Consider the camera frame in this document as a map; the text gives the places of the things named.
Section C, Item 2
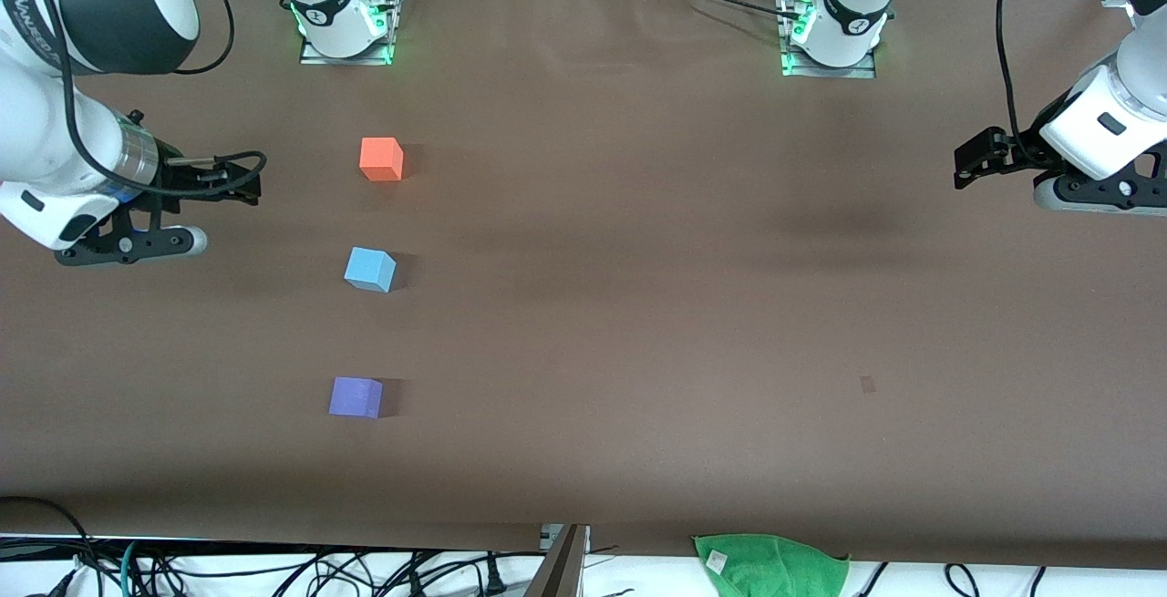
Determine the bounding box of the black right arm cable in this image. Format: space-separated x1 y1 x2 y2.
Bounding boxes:
26 0 270 200

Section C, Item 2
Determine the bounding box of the blue foam block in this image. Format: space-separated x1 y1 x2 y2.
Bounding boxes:
344 247 398 294

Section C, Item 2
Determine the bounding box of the brown table cover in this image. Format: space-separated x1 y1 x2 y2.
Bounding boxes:
0 0 1167 571

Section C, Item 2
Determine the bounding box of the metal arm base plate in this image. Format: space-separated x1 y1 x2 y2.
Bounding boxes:
780 0 878 79
299 0 402 66

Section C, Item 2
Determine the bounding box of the metal mounting post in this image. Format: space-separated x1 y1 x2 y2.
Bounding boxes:
524 524 591 597

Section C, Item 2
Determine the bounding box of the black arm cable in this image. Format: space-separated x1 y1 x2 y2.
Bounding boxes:
26 0 270 200
996 0 1049 165

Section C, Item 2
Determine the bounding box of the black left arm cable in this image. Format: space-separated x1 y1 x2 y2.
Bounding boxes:
996 0 1049 165

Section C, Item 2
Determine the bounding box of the green cloth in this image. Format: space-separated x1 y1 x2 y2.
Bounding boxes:
693 534 851 597

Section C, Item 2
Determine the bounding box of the orange foam block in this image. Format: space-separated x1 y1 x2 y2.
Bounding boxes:
359 137 405 182

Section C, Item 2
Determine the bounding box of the purple foam block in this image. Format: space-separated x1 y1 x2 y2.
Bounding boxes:
328 376 384 419

